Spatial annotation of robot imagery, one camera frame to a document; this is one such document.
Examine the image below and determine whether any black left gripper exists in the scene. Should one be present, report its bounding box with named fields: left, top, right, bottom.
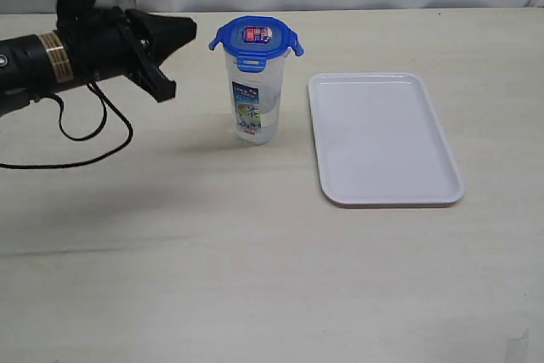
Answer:
left=56, top=7, right=197, bottom=103

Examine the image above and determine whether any clear tall plastic container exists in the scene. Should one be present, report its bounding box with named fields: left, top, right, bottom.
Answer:
left=224, top=50, right=290, bottom=145

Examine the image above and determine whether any black cable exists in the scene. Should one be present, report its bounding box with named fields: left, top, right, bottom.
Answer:
left=0, top=80, right=134, bottom=170

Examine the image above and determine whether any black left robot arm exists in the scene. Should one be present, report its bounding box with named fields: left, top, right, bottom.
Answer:
left=1, top=8, right=197, bottom=115

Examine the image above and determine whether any white rectangular plastic tray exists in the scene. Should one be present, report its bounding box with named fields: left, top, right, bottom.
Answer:
left=308, top=72, right=466, bottom=207

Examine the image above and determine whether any blue snap-lock lid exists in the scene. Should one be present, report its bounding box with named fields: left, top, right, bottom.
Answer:
left=208, top=15, right=304, bottom=73

